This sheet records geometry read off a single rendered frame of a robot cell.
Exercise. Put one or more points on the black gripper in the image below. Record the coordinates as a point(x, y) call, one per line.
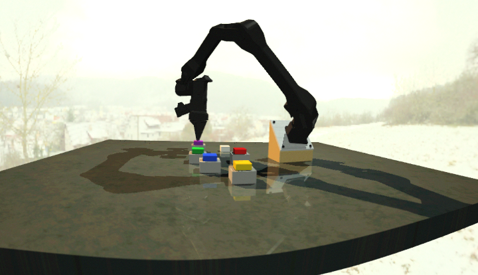
point(199, 116)

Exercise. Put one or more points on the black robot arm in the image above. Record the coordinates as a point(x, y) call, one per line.
point(249, 36)

